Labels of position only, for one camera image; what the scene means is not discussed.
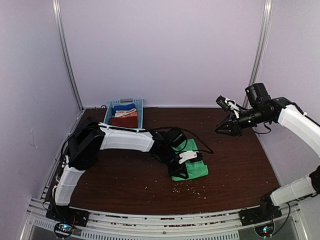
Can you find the light blue plastic basket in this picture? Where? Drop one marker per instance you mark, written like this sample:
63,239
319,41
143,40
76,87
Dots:
138,103

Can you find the aluminium front rail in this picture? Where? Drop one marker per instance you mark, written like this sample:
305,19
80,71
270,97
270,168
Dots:
221,225

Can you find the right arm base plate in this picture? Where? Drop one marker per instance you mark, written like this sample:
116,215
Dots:
256,215

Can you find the orange white rolled towel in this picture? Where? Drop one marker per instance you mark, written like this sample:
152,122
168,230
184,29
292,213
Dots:
126,113

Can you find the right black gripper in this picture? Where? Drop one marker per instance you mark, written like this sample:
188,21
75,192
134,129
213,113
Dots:
233,125

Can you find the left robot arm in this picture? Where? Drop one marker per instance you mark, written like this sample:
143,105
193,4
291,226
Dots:
79,152

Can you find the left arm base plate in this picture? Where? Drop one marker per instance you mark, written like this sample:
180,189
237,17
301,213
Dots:
74,217

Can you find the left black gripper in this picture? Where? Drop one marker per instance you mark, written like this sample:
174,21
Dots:
177,171

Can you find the blue rolled towel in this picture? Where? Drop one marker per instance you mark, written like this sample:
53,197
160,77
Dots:
127,107

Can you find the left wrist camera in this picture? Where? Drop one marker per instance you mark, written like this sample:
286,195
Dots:
177,137

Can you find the left aluminium post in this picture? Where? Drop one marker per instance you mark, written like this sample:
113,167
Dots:
65,53

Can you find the green microfiber towel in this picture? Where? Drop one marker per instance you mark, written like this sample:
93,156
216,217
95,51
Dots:
194,170

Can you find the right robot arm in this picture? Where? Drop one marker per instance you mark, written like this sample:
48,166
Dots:
289,138

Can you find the right aluminium post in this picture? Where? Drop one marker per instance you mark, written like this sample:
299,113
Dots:
262,41

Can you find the dark red towel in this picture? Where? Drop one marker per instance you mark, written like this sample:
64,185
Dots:
124,121

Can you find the aluminium post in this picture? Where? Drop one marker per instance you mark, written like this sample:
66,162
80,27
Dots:
262,41
65,53

